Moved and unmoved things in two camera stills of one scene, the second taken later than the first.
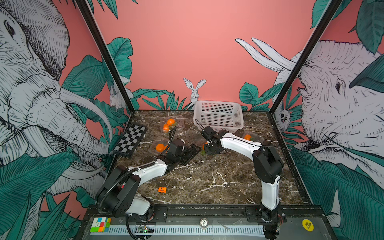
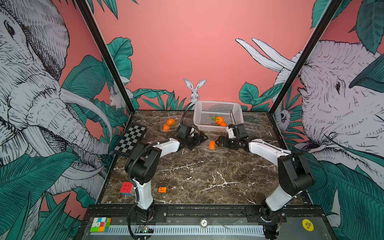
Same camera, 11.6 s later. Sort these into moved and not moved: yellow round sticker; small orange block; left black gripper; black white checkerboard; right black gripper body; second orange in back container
Moved: left black gripper; right black gripper body
Not moved: black white checkerboard; yellow round sticker; small orange block; second orange in back container
